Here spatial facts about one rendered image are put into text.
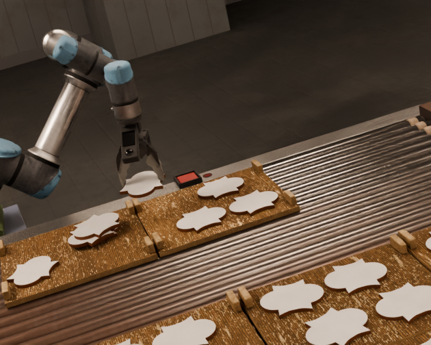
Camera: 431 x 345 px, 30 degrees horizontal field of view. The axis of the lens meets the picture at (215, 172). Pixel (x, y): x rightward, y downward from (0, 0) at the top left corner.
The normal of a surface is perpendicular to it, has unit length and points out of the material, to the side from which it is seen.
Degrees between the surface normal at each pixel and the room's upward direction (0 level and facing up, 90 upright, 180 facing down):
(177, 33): 90
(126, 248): 0
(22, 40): 90
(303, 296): 0
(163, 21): 90
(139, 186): 3
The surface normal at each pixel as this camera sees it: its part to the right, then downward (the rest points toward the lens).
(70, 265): -0.20, -0.90
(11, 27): 0.35, 0.31
